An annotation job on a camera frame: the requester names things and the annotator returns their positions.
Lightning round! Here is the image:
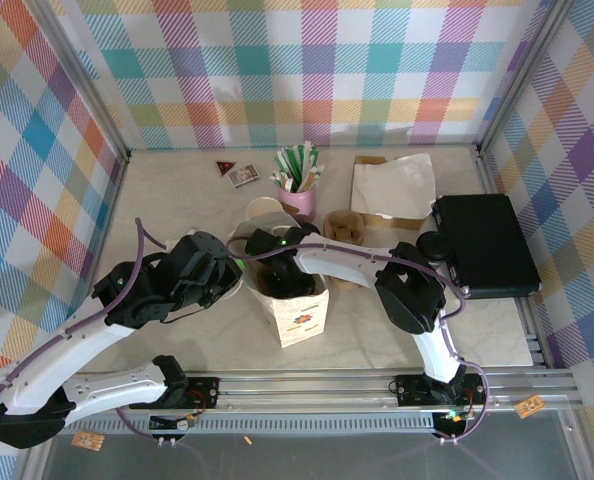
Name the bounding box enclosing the pink straw holder cup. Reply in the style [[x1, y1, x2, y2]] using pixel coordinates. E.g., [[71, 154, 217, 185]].
[[276, 184, 318, 224]]

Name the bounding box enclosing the black hard case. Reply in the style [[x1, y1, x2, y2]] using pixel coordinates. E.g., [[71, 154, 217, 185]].
[[430, 193, 543, 300]]

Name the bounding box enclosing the orange tag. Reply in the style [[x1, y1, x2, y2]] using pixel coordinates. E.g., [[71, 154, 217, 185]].
[[71, 430, 106, 451], [515, 394, 547, 419]]

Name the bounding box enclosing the white paper takeout bag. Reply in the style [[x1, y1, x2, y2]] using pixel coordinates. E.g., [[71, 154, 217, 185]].
[[233, 209, 331, 350]]

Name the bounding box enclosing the aluminium frame post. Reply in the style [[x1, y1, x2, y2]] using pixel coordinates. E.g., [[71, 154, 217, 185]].
[[29, 0, 131, 165], [476, 0, 576, 156]]

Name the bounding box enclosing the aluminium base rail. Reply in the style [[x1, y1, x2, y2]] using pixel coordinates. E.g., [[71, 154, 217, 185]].
[[76, 370, 581, 412]]

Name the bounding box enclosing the grey slotted cable duct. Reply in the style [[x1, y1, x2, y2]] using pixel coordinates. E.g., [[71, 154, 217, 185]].
[[94, 412, 438, 434]]

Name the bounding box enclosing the black plastic cup lid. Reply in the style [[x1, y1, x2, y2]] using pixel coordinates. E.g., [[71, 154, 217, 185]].
[[415, 230, 452, 265]]

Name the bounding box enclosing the white paper napkin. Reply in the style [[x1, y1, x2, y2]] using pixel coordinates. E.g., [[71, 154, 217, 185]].
[[351, 153, 437, 221]]

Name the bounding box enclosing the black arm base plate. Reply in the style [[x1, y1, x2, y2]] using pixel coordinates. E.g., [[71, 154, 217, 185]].
[[184, 377, 222, 409], [394, 373, 489, 407]]

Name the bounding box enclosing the small colourful card box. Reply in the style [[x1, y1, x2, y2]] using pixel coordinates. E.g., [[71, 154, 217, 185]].
[[226, 163, 260, 189]]

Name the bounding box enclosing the stack of paper cups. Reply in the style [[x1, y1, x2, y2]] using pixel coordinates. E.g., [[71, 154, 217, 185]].
[[246, 196, 283, 221]]

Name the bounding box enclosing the brown cardboard napkin box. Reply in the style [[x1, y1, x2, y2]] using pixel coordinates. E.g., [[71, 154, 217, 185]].
[[351, 155, 436, 231]]

